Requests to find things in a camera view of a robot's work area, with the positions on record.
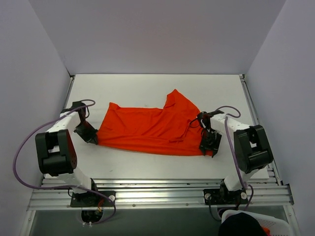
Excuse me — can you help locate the orange t shirt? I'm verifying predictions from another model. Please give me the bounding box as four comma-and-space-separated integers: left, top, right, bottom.
97, 89, 202, 156

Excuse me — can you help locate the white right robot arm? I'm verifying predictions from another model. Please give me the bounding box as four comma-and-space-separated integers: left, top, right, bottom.
196, 108, 274, 203

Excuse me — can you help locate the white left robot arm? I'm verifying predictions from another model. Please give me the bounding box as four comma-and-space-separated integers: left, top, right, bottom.
35, 103, 99, 206

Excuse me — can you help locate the black garment in basket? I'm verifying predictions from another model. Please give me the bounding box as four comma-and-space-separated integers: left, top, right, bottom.
218, 213, 267, 236

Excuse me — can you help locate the white laundry basket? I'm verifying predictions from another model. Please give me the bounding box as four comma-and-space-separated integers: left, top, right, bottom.
220, 208, 290, 236

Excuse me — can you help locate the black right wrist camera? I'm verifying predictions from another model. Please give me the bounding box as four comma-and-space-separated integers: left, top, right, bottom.
196, 112, 210, 126

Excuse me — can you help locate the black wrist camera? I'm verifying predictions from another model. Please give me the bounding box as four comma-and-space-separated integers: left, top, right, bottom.
196, 112, 210, 126
71, 101, 86, 110

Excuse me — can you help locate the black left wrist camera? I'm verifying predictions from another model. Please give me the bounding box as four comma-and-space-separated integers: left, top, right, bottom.
71, 101, 86, 110

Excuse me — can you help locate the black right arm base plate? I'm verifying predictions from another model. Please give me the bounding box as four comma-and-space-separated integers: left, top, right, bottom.
203, 183, 248, 206

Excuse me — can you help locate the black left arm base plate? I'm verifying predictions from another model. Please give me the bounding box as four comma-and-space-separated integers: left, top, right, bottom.
70, 190, 116, 207

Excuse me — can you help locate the aluminium rail frame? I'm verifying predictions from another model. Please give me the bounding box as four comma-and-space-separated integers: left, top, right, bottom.
19, 73, 300, 236

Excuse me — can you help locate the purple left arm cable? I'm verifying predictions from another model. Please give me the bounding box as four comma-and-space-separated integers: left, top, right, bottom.
12, 99, 116, 225

